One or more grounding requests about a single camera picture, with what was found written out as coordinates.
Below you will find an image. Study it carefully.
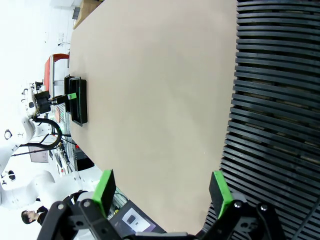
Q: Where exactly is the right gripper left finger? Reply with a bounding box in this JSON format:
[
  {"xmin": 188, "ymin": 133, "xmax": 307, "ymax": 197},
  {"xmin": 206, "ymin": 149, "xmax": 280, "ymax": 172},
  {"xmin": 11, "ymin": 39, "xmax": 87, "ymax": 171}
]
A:
[{"xmin": 37, "ymin": 169, "xmax": 121, "ymax": 240}]

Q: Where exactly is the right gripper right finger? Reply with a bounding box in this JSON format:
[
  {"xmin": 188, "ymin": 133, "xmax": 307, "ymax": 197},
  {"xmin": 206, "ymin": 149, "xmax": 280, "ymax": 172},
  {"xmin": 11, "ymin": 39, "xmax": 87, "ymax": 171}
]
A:
[{"xmin": 197, "ymin": 170, "xmax": 287, "ymax": 240}]

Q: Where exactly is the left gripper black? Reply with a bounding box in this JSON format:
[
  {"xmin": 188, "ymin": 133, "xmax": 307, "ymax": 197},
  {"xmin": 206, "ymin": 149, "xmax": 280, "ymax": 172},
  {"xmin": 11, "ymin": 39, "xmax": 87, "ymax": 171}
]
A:
[{"xmin": 34, "ymin": 90, "xmax": 77, "ymax": 114}]

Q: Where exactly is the large black ESD tray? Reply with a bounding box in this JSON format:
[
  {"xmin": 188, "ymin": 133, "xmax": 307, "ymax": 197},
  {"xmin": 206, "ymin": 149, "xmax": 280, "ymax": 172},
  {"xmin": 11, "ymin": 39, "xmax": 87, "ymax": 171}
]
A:
[{"xmin": 63, "ymin": 74, "xmax": 75, "ymax": 114}]

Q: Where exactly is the small black ESD tray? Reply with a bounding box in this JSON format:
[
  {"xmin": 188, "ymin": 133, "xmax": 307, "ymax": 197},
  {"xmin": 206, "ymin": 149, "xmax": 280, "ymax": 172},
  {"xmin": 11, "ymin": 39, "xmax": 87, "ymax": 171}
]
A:
[{"xmin": 69, "ymin": 76, "xmax": 89, "ymax": 127}]

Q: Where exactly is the red cart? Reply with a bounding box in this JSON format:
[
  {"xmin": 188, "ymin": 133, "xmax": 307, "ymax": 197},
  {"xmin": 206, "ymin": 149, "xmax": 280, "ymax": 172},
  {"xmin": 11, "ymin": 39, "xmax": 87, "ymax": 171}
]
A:
[{"xmin": 43, "ymin": 52, "xmax": 71, "ymax": 93}]

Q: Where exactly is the black box red display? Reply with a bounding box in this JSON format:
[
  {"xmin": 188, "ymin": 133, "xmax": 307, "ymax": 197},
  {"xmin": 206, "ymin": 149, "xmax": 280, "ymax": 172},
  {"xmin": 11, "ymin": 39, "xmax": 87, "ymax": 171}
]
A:
[{"xmin": 73, "ymin": 142, "xmax": 96, "ymax": 172}]

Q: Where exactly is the small grey screen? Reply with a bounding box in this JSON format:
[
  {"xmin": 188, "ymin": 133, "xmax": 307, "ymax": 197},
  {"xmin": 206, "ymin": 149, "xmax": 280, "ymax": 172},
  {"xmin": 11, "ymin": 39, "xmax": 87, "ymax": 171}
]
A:
[{"xmin": 28, "ymin": 145, "xmax": 50, "ymax": 164}]

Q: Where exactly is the person in black top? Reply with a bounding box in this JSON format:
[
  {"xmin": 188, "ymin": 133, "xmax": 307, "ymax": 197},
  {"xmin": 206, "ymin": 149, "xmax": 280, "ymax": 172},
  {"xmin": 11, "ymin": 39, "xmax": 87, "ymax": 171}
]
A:
[{"xmin": 20, "ymin": 205, "xmax": 50, "ymax": 226}]

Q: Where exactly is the white cabinet wooden top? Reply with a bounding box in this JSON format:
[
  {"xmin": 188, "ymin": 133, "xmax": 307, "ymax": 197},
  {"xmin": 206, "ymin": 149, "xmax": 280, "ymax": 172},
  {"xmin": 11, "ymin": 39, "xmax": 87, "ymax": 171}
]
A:
[{"xmin": 72, "ymin": 0, "xmax": 107, "ymax": 30}]

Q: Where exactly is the black slotted board rack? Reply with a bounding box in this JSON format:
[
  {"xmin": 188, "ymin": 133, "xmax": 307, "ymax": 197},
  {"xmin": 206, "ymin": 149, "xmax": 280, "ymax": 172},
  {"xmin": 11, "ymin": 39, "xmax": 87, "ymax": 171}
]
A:
[{"xmin": 198, "ymin": 0, "xmax": 320, "ymax": 240}]

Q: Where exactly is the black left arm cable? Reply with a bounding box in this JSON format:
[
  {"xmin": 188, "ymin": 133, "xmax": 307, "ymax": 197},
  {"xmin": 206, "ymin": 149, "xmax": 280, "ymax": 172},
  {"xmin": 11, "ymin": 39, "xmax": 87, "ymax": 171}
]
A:
[{"xmin": 11, "ymin": 116, "xmax": 64, "ymax": 157}]

